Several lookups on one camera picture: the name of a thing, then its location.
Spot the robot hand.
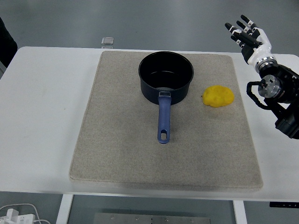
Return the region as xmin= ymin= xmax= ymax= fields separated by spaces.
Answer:
xmin=224 ymin=15 xmax=274 ymax=67

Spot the black table control panel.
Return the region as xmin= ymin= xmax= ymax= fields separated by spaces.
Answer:
xmin=269 ymin=201 xmax=295 ymax=208

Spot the white table leg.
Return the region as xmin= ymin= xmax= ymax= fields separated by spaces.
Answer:
xmin=56 ymin=194 xmax=74 ymax=224
xmin=233 ymin=200 xmax=248 ymax=224

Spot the beige felt mat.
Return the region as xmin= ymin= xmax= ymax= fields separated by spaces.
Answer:
xmin=69 ymin=50 xmax=264 ymax=192

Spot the grey metal plate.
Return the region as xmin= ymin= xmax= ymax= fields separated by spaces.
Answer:
xmin=93 ymin=212 xmax=212 ymax=224

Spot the person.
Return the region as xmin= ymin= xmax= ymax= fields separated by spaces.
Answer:
xmin=0 ymin=16 xmax=18 ymax=68

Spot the white power strip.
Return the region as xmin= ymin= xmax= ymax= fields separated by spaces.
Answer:
xmin=0 ymin=209 xmax=36 ymax=224

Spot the blue pot with handle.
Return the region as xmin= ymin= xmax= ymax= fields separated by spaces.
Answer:
xmin=138 ymin=51 xmax=194 ymax=144

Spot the white cable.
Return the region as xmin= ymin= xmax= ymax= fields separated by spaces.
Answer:
xmin=0 ymin=203 xmax=51 ymax=224

